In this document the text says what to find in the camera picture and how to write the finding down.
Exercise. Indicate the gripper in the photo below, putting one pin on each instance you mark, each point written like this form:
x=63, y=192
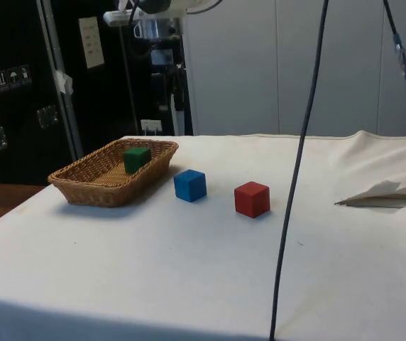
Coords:
x=160, y=29

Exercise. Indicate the green cube block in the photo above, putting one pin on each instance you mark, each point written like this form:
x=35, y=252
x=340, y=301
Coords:
x=136, y=161

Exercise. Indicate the wicker basket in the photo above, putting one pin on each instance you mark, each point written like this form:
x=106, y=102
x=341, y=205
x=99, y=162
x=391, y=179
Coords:
x=93, y=192

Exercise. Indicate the black cabinet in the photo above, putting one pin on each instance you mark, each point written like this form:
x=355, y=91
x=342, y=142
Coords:
x=11, y=42

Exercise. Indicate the blue cube block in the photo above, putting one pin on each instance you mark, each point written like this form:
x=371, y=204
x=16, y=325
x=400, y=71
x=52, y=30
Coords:
x=189, y=186

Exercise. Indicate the red cube block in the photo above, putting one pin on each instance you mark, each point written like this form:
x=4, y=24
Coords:
x=251, y=200

